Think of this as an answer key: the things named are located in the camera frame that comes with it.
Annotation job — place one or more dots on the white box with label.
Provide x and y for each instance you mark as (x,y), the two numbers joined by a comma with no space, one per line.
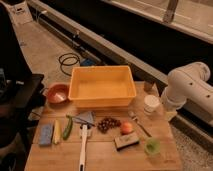
(20,13)

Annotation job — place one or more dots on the green plastic cup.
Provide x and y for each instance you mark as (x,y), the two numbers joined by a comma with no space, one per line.
(152,146)

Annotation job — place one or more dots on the blue sponge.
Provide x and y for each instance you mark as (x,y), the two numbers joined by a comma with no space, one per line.
(46,132)

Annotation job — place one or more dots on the silver fork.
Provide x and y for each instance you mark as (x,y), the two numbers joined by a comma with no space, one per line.
(135,118)

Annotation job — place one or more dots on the red bowl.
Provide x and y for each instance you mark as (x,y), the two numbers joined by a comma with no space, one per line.
(57,93)

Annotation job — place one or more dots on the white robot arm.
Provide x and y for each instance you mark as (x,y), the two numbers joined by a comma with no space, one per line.
(187,82)

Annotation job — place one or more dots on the bunch of dark grapes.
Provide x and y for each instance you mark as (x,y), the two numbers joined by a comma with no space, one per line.
(108,123)

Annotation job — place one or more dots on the orange peach fruit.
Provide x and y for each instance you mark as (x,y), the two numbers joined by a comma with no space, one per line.
(126,128)

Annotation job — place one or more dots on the white paper cup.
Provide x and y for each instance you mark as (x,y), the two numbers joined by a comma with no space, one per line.
(151,103)

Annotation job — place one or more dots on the yellow plastic bin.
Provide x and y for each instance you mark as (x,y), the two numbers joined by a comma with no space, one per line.
(101,86)

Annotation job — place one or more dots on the green cucumber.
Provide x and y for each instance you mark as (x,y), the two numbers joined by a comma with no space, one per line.
(68,128)

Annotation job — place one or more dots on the yellow corn cob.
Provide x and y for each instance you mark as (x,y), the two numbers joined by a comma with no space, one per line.
(57,132)

